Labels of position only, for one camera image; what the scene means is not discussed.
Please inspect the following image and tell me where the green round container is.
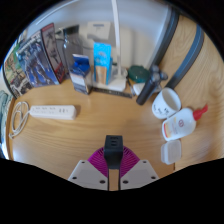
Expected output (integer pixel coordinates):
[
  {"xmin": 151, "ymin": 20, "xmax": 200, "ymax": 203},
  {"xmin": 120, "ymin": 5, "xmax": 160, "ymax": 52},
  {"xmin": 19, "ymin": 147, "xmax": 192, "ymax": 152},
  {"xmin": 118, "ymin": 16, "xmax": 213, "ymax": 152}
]
[{"xmin": 127, "ymin": 64, "xmax": 151, "ymax": 84}]

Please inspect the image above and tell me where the white desk lamp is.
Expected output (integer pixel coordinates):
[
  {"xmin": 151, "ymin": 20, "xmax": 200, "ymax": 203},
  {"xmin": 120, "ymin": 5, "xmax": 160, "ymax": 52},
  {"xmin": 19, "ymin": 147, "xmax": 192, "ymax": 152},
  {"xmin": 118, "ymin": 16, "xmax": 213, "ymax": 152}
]
[{"xmin": 93, "ymin": 0, "xmax": 129, "ymax": 93}]

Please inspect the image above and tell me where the white power strip cable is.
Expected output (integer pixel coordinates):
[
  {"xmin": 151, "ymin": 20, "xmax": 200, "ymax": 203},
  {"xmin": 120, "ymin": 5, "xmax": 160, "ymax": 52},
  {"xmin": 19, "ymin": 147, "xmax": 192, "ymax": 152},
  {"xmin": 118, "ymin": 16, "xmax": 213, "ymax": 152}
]
[{"xmin": 8, "ymin": 100, "xmax": 32, "ymax": 140}]

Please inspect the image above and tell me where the light blue tall box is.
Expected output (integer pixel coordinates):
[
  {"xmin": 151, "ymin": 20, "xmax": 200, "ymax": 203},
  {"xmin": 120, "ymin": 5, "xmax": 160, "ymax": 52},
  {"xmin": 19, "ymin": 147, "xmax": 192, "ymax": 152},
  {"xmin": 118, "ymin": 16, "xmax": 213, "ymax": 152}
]
[{"xmin": 92, "ymin": 42, "xmax": 113, "ymax": 86}]

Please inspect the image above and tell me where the small white flat object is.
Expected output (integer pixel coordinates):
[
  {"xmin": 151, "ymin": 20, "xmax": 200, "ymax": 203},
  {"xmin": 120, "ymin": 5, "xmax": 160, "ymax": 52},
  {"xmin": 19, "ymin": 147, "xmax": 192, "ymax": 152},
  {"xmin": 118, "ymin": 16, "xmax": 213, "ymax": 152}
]
[{"xmin": 132, "ymin": 82, "xmax": 148, "ymax": 97}]

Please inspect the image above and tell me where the grey bottle with black cap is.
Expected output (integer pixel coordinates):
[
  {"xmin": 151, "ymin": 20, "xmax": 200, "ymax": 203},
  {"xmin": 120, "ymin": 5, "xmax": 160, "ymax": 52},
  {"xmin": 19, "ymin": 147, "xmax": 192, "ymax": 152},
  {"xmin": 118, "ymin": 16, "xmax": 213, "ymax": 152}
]
[{"xmin": 62, "ymin": 24, "xmax": 84, "ymax": 73}]

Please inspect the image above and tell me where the dark blue and white box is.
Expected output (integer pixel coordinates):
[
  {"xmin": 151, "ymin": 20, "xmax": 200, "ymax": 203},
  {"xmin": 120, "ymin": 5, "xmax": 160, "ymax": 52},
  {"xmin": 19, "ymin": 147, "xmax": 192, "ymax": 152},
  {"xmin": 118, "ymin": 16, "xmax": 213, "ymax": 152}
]
[{"xmin": 69, "ymin": 53, "xmax": 93, "ymax": 95}]

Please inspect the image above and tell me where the blue robot model kit box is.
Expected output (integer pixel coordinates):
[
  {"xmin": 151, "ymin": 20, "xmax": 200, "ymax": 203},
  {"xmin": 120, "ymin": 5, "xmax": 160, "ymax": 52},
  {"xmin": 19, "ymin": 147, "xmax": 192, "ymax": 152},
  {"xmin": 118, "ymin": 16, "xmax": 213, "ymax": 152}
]
[{"xmin": 15, "ymin": 22, "xmax": 67, "ymax": 88}]

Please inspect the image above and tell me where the white power strip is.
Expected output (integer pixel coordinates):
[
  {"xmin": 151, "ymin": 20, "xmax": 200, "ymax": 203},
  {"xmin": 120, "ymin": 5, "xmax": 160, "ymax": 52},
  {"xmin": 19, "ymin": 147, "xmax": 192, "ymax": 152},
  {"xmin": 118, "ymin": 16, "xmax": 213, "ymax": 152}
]
[{"xmin": 29, "ymin": 104, "xmax": 78, "ymax": 121}]

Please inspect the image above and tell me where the dark ruler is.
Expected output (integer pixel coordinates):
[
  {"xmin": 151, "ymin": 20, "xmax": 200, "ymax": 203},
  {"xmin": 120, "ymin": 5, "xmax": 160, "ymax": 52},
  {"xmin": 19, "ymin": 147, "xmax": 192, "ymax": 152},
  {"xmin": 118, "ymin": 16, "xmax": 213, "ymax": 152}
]
[{"xmin": 91, "ymin": 86, "xmax": 134, "ymax": 99}]

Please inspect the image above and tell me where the green tree figure toy box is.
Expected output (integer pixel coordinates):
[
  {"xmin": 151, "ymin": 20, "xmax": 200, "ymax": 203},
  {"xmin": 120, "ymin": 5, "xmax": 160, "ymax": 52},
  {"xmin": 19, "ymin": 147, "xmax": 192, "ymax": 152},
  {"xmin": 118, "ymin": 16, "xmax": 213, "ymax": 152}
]
[{"xmin": 2, "ymin": 41, "xmax": 34, "ymax": 99}]

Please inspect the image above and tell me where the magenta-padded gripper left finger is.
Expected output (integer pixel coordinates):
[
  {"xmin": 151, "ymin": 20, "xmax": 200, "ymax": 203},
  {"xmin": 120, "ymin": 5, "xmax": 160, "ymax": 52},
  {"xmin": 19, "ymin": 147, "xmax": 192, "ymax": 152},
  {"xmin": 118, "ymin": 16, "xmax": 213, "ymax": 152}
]
[{"xmin": 67, "ymin": 146, "xmax": 109, "ymax": 192}]

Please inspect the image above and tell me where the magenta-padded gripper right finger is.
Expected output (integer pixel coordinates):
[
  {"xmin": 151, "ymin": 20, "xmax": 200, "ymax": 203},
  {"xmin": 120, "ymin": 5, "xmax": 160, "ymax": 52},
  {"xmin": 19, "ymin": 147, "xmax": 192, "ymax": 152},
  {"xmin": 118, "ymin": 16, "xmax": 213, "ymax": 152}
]
[{"xmin": 119, "ymin": 146, "xmax": 159, "ymax": 191}]

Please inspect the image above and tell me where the teal bedding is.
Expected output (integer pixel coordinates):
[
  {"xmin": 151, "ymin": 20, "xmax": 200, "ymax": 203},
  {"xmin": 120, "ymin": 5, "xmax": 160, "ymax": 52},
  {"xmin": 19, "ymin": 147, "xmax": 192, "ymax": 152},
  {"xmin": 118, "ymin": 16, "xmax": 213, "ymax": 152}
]
[{"xmin": 0, "ymin": 89, "xmax": 9, "ymax": 158}]

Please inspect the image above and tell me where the white box with blue print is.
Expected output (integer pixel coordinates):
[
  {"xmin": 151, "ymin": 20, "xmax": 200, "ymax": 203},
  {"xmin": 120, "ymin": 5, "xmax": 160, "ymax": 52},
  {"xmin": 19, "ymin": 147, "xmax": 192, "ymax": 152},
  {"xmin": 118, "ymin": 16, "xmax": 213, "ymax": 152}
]
[{"xmin": 87, "ymin": 21, "xmax": 112, "ymax": 44}]

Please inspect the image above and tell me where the white lotion bottle red cap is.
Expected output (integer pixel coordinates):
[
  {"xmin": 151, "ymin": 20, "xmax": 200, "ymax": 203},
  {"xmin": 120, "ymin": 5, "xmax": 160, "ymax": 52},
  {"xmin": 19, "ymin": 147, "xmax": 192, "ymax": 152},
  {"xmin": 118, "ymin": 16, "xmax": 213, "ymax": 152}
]
[{"xmin": 161, "ymin": 103, "xmax": 209, "ymax": 142}]

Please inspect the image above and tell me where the white mug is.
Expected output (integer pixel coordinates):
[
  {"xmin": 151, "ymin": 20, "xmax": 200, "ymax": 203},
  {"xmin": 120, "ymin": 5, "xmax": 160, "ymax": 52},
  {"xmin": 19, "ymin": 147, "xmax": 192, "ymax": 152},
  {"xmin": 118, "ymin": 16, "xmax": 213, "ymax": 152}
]
[{"xmin": 151, "ymin": 87, "xmax": 182, "ymax": 120}]

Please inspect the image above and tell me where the dark grey metal desk frame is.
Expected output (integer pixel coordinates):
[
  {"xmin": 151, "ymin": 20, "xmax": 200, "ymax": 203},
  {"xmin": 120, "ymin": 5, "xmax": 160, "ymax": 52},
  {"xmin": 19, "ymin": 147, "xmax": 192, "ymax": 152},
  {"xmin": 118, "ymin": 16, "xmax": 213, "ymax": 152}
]
[{"xmin": 146, "ymin": 6, "xmax": 205, "ymax": 89}]

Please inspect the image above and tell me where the black charger block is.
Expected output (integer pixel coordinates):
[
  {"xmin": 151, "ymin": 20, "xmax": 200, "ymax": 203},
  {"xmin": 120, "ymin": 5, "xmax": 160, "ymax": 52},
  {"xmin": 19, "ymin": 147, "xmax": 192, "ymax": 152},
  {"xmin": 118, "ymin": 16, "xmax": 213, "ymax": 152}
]
[{"xmin": 103, "ymin": 134, "xmax": 125, "ymax": 170}]

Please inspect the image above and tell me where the black electric shaver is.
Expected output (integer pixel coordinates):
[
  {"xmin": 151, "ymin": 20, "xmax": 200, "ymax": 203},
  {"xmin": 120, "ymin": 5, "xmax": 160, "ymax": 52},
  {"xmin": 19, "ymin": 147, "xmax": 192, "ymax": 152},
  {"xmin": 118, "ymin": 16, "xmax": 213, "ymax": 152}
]
[{"xmin": 135, "ymin": 64, "xmax": 169, "ymax": 106}]

